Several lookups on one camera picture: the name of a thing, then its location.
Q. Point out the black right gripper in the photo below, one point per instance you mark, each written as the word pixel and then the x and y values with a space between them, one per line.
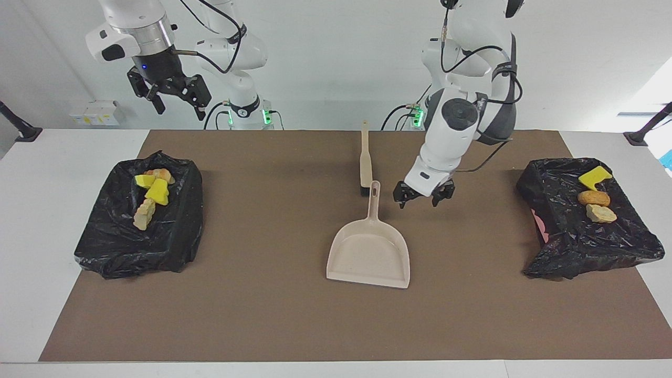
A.
pixel 163 73

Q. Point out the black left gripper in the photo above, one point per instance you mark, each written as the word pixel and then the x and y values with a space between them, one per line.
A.
pixel 425 191

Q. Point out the beige brush black bristles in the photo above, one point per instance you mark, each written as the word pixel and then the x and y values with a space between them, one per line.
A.
pixel 365 163

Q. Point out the toy croissant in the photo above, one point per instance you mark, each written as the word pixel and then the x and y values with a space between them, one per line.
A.
pixel 163 174

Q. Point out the beige plastic dustpan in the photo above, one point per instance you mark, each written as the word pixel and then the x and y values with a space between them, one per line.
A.
pixel 367 257

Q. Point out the green yellow sponge piece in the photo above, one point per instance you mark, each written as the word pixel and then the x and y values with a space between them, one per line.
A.
pixel 157 194
pixel 593 177

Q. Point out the brown bread roll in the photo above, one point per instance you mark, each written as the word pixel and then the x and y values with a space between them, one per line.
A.
pixel 594 198

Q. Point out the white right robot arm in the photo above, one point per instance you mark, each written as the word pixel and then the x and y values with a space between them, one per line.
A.
pixel 136 26

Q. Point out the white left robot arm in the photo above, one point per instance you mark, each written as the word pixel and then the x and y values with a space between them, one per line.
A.
pixel 457 126

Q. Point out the pink item in bin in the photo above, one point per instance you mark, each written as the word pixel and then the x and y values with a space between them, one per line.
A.
pixel 541 228

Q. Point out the black bagged trash bin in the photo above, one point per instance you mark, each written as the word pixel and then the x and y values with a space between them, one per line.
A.
pixel 121 247

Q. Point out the black bagged bin pink inside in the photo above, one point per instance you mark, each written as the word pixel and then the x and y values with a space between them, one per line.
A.
pixel 588 241

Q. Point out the white base box green light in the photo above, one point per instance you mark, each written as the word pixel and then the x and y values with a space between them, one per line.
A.
pixel 268 115
pixel 417 116

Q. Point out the brown table mat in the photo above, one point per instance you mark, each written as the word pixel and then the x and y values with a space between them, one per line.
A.
pixel 336 325

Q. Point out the blue object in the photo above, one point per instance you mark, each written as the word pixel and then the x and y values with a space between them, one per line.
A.
pixel 668 160

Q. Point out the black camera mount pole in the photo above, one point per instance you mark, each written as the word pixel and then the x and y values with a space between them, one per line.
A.
pixel 638 138
pixel 26 134

